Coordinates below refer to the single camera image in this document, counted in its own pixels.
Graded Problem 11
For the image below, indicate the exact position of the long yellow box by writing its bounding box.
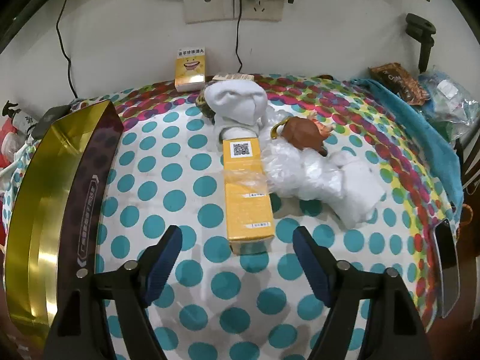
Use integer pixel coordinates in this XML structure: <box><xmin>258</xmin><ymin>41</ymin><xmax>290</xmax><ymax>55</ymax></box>
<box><xmin>222</xmin><ymin>138</ymin><xmax>274</xmax><ymax>256</ymax></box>

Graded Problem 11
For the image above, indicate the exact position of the white plastic bag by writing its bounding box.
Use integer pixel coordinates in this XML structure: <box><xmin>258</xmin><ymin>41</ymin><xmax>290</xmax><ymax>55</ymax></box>
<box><xmin>260</xmin><ymin>137</ymin><xmax>346</xmax><ymax>201</ymax></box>

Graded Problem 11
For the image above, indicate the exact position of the black clamp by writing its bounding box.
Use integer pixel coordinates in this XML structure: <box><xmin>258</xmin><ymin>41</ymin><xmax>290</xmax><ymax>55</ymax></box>
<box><xmin>406</xmin><ymin>13</ymin><xmax>436</xmax><ymax>72</ymax></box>

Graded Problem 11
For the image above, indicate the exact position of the blue cloth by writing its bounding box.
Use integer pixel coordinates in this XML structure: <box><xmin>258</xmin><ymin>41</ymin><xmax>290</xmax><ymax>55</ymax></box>
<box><xmin>350</xmin><ymin>77</ymin><xmax>466</xmax><ymax>214</ymax></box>

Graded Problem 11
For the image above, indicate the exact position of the clear plastic bag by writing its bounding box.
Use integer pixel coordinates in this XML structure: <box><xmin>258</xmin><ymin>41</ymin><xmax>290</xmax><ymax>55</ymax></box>
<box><xmin>416</xmin><ymin>65</ymin><xmax>480</xmax><ymax>143</ymax></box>

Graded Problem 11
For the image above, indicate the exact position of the beige wall socket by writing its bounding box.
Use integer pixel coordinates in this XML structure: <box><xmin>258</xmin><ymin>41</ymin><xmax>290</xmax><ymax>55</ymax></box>
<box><xmin>182</xmin><ymin>0</ymin><xmax>282</xmax><ymax>25</ymax></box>

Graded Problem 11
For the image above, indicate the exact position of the black phone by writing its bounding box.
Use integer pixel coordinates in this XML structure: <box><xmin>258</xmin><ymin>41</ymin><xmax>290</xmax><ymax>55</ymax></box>
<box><xmin>433</xmin><ymin>217</ymin><xmax>461</xmax><ymax>317</ymax></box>

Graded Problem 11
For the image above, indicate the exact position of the polka dot tablecloth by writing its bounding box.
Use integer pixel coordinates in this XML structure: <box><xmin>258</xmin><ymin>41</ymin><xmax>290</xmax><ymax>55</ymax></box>
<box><xmin>0</xmin><ymin>73</ymin><xmax>464</xmax><ymax>360</ymax></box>

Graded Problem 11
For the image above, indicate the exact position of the brown toy figurine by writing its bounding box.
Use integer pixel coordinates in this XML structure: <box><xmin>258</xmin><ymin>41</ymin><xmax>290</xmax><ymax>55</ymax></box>
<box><xmin>271</xmin><ymin>116</ymin><xmax>332</xmax><ymax>157</ymax></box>

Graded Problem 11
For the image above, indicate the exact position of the yellow smiling face box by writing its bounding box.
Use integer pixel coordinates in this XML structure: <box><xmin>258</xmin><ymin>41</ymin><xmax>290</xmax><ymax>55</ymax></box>
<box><xmin>174</xmin><ymin>47</ymin><xmax>208</xmax><ymax>92</ymax></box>

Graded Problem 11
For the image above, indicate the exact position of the gold metal tray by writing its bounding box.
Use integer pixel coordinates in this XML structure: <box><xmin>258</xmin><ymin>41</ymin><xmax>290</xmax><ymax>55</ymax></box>
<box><xmin>0</xmin><ymin>100</ymin><xmax>124</xmax><ymax>331</ymax></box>

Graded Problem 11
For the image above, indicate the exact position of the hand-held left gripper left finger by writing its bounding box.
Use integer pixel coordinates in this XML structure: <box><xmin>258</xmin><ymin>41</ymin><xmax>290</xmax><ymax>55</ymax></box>
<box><xmin>44</xmin><ymin>225</ymin><xmax>183</xmax><ymax>360</ymax></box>

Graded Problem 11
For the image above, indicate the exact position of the black spray bottle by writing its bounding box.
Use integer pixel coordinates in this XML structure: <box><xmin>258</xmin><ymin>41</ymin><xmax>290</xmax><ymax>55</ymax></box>
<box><xmin>2</xmin><ymin>100</ymin><xmax>29</xmax><ymax>136</ymax></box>

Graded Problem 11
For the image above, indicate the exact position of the black charger cable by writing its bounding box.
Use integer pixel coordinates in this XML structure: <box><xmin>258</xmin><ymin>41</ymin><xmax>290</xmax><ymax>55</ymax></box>
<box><xmin>234</xmin><ymin>0</ymin><xmax>244</xmax><ymax>77</ymax></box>

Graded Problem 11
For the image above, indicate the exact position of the black television cable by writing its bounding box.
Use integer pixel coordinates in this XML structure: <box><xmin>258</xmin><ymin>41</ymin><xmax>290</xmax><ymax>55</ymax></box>
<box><xmin>55</xmin><ymin>0</ymin><xmax>79</xmax><ymax>100</ymax></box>

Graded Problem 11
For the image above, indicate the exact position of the brown snack packet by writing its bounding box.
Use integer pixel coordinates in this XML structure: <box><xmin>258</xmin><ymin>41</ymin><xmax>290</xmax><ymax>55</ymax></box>
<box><xmin>368</xmin><ymin>63</ymin><xmax>430</xmax><ymax>106</ymax></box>

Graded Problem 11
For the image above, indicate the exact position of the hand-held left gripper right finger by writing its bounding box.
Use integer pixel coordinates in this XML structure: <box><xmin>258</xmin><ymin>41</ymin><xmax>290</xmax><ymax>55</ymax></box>
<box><xmin>292</xmin><ymin>227</ymin><xmax>437</xmax><ymax>360</ymax></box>

